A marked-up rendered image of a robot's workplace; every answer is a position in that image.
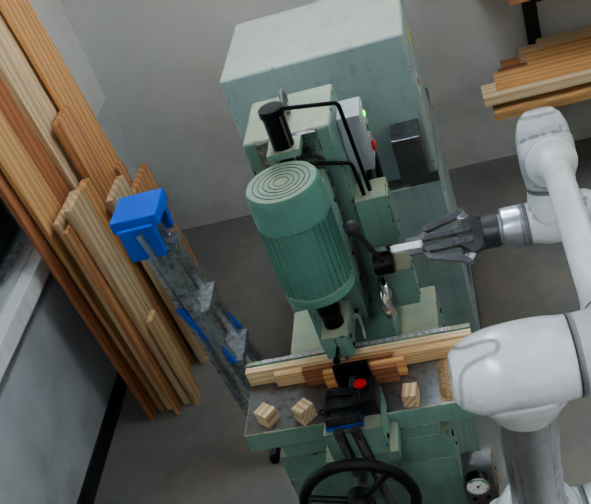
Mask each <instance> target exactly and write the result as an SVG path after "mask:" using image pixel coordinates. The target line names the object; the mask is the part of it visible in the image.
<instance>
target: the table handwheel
mask: <svg viewBox="0 0 591 504"><path fill-rule="evenodd" d="M348 471H362V474H361V476H359V477H353V488H351V489H350V490H349V491H348V496H321V495H311V493H312V491H313V489H314V488H315V486H316V485H317V484H318V483H319V482H321V481H322V480H324V479H326V478H327V477H330V476H332V475H335V474H338V473H342V472H348ZM368 472H375V473H379V474H382V475H381V476H380V477H379V478H378V479H377V480H376V481H375V482H374V483H373V484H372V485H371V486H370V487H369V488H368ZM389 478H392V479H394V480H396V481H397V482H399V483H400V484H401V485H403V486H404V488H405V489H406V490H407V491H408V493H409V495H410V500H411V502H410V504H422V503H423V501H422V493H421V491H420V488H419V486H418V485H417V483H416V482H415V480H414V479H413V478H412V477H411V476H410V475H408V474H407V473H406V472H405V471H403V470H402V469H400V468H398V467H396V466H394V465H392V464H389V463H386V462H383V461H379V460H373V459H365V458H352V459H343V460H338V461H334V462H331V463H328V464H326V465H323V466H321V467H320V468H318V469H316V470H315V471H313V472H312V473H311V474H310V475H309V476H308V477H307V478H306V479H305V481H304V482H303V484H302V486H301V489H300V492H299V504H311V502H318V503H337V504H373V493H374V492H375V491H376V490H377V489H378V488H379V487H380V486H381V485H382V484H383V483H384V482H386V481H387V480H388V479H389Z"/></svg>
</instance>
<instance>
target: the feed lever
mask: <svg viewBox="0 0 591 504"><path fill-rule="evenodd" d="M344 231H345V233H346V234H347V235H349V236H356V237H357V239H358V240H359V241H360V242H361V243H362V244H363V245H364V246H365V247H366V248H367V249H368V251H369V252H370V253H371V254H372V264H373V269H374V272H375V275H377V276H382V275H387V274H392V273H395V272H396V265H395V260H394V256H393V254H392V253H391V251H390V250H387V251H382V252H377V251H376V250H375V248H374V247H373V246H372V245H371V244H370V243H369V242H368V240H367V239H366V238H365V237H364V236H363V235H362V234H361V232H360V224H359V223H358V222H357V221H356V220H349V221H347V222H346V223H345V225H344Z"/></svg>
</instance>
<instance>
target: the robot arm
mask: <svg viewBox="0 0 591 504"><path fill-rule="evenodd" d="M515 140H516V148H517V155H518V160H519V166H520V170H521V174H522V177H523V179H524V182H525V186H526V191H527V203H524V204H521V203H520V204H518V205H513V206H508V207H504V208H500V209H499V215H496V213H490V214H485V215H480V216H473V215H468V214H467V213H466V212H464V211H463V208H462V207H459V208H458V209H456V210H455V211H454V212H453V213H452V214H450V215H447V216H445V217H443V218H441V219H439V220H436V221H434V222H432V223H430V224H428V225H425V226H423V227H422V232H421V235H420V236H416V237H411V238H407V239H406V243H403V244H398V245H393V246H390V249H391V253H392V254H393V255H397V254H402V253H407V252H408V254H409V256H415V255H420V254H425V255H426V257H427V258H428V260H429V261H442V262H463V263H465V264H468V265H473V263H474V262H473V260H474V258H475V256H476V254H479V253H480V252H482V251H483V250H488V249H493V248H499V247H501V246H502V244H504V243H505V245H506V248H507V249H511V248H516V247H521V246H529V245H532V244H556V243H562V242H563V246H564V249H565V253H566V257H567V260H568V264H569V267H570V271H571V274H572V277H573V281H574V284H575V287H576V290H577V294H578V298H579V304H580V310H579V311H575V312H570V313H565V314H559V315H544V316H535V317H528V318H523V319H518V320H513V321H509V322H504V323H500V324H497V325H493V326H489V327H486V328H483V329H481V330H478V331H476V332H474V333H472V334H470V335H468V336H467V337H465V338H463V339H462V340H460V341H459V342H457V343H456V344H455V345H454V346H453V348H452V349H451V350H450V351H449V353H448V355H447V361H448V371H449V378H450V384H451V390H452V395H453V399H454V400H455V402H456V403H457V404H458V405H459V406H460V407H461V408H462V409H463V410H465V411H468V412H470V413H473V414H476V415H480V416H488V417H490V418H491V419H493V420H494V421H495V422H496V423H497V426H498V432H499V437H500V442H501V447H502V453H503V456H504V460H505V465H506V470H507V475H508V481H509V484H508V485H507V487H506V488H505V490H504V492H503V494H502V495H501V496H500V497H499V498H496V499H494V500H493V501H491V502H490V503H489V504H591V481H590V482H587V483H585V484H583V485H581V486H573V487H570V486H569V485H568V484H567V483H566V482H565V481H564V478H563V467H562V456H561V445H560V434H559V423H558V416H559V414H560V412H561V411H562V410H563V408H564V407H565V406H566V405H567V403H568V401H572V400H576V399H580V398H585V397H591V190H589V189H586V188H583V189H579V187H578V184H577V181H576V175H575V172H576V170H577V166H578V156H577V153H576V149H575V144H574V139H573V136H572V134H571V133H570V130H569V126H568V124H567V122H566V120H565V118H564V117H563V115H562V114H561V113H560V111H559V110H557V109H555V108H553V107H550V106H547V107H540V108H536V109H532V110H529V111H526V112H525V113H523V115H522V116H521V118H520V119H519V120H518V123H517V127H516V136H515ZM458 219H459V220H462V219H464V220H463V221H462V222H461V223H460V224H459V225H458V226H457V227H456V228H452V229H449V230H443V231H438V232H433V233H430V232H432V231H434V230H436V229H439V228H441V227H443V226H445V225H448V224H450V223H452V222H454V221H456V220H458ZM450 237H458V239H455V240H452V241H448V242H443V243H438V244H433V245H428V246H423V243H425V242H429V241H434V240H439V239H444V238H450ZM531 242H532V243H531ZM453 248H462V249H465V250H467V251H469V252H471V253H466V254H465V255H458V254H432V253H433V252H438V251H443V250H448V249H453Z"/></svg>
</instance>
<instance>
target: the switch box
mask: <svg viewBox="0 0 591 504"><path fill-rule="evenodd" d="M338 103H340V105H341V107H342V110H343V112H344V115H345V118H346V121H347V123H348V126H349V129H350V131H351V134H352V137H353V140H354V142H355V145H356V148H357V151H358V153H359V156H360V159H361V161H362V164H363V167H364V170H365V171H366V170H370V169H374V168H375V156H374V150H373V148H372V145H371V141H372V139H373V138H372V135H371V132H370V130H369V136H368V131H367V129H366V122H367V123H368V121H367V118H366V115H365V116H364V117H365V123H364V117H363V115H362V109H363V110H364V108H363V105H362V101H361V99H360V97H354V98H350V99H346V100H342V101H338ZM336 123H337V126H338V129H339V132H340V135H341V138H342V141H343V145H344V148H345V151H346V154H347V157H348V160H349V161H350V162H352V163H353V164H354V165H355V167H356V170H357V172H361V171H360V168H359V165H358V162H357V160H356V157H355V154H354V152H353V149H352V146H351V144H350V141H349V138H348V136H347V133H346V130H345V127H344V125H343V122H342V119H341V117H340V114H339V111H338V109H337V112H336Z"/></svg>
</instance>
